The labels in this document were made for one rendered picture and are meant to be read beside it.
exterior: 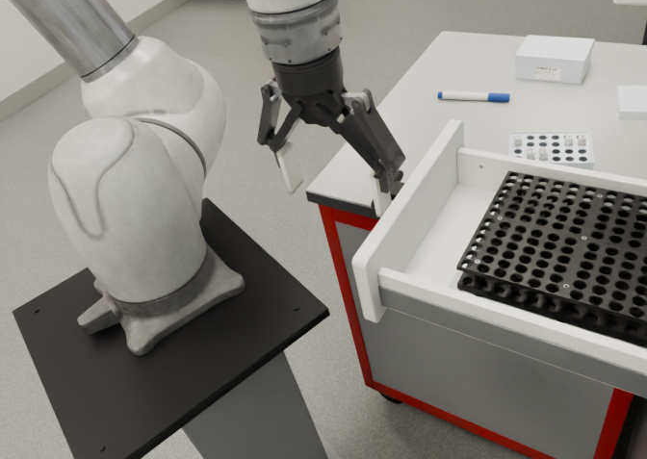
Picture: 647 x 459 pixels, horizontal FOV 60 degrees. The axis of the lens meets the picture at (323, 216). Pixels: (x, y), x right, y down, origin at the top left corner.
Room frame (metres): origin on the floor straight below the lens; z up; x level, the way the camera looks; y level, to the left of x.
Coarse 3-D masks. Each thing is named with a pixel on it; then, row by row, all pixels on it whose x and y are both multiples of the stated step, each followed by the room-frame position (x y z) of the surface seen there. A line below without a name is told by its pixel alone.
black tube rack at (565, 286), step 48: (528, 192) 0.49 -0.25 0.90; (576, 192) 0.47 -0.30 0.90; (624, 192) 0.45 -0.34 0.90; (480, 240) 0.46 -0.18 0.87; (528, 240) 0.41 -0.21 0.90; (576, 240) 0.40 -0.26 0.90; (624, 240) 0.38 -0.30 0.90; (480, 288) 0.39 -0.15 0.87; (528, 288) 0.35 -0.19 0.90; (576, 288) 0.35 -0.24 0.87; (624, 288) 0.34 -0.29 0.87; (624, 336) 0.29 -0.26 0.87
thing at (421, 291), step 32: (480, 160) 0.58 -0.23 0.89; (512, 160) 0.56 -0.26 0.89; (480, 192) 0.58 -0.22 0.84; (640, 192) 0.46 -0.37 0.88; (448, 224) 0.53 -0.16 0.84; (416, 256) 0.49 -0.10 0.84; (448, 256) 0.48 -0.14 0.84; (384, 288) 0.42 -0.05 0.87; (416, 288) 0.39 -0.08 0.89; (448, 288) 0.38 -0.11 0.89; (448, 320) 0.37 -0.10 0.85; (480, 320) 0.34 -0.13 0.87; (512, 320) 0.32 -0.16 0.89; (544, 320) 0.31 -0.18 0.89; (544, 352) 0.30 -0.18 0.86; (576, 352) 0.28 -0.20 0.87; (608, 352) 0.27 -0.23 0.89; (640, 352) 0.25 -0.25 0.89; (608, 384) 0.26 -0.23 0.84; (640, 384) 0.24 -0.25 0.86
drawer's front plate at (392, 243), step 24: (456, 120) 0.63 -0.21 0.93; (432, 144) 0.59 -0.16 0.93; (456, 144) 0.61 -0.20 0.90; (432, 168) 0.55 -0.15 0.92; (456, 168) 0.61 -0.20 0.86; (408, 192) 0.51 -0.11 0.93; (432, 192) 0.55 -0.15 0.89; (384, 216) 0.48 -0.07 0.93; (408, 216) 0.49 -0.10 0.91; (432, 216) 0.54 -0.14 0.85; (384, 240) 0.45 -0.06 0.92; (408, 240) 0.49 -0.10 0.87; (360, 264) 0.42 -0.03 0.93; (384, 264) 0.44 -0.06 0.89; (360, 288) 0.42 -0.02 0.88; (384, 312) 0.43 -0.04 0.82
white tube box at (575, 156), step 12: (516, 132) 0.74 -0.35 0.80; (528, 132) 0.73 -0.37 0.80; (540, 132) 0.72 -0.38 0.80; (552, 132) 0.72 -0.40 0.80; (564, 132) 0.71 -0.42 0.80; (576, 132) 0.70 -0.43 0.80; (588, 132) 0.69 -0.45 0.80; (528, 144) 0.71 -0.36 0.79; (540, 144) 0.70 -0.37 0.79; (552, 144) 0.69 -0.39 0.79; (564, 144) 0.68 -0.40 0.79; (576, 144) 0.67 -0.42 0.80; (588, 144) 0.66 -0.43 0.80; (516, 156) 0.68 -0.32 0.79; (552, 156) 0.66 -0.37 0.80; (564, 156) 0.65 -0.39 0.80; (576, 156) 0.65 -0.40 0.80; (588, 156) 0.64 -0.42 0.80; (588, 168) 0.62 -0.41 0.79
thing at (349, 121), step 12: (312, 108) 0.55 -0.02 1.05; (324, 108) 0.54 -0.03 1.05; (348, 108) 0.56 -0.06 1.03; (324, 120) 0.54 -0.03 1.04; (336, 120) 0.54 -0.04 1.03; (348, 120) 0.54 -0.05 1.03; (336, 132) 0.53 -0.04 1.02; (348, 132) 0.53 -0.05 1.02; (360, 132) 0.54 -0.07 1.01; (360, 144) 0.52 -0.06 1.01; (360, 156) 0.52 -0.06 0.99; (372, 156) 0.51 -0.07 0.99; (372, 168) 0.51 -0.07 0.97; (384, 168) 0.51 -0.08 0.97
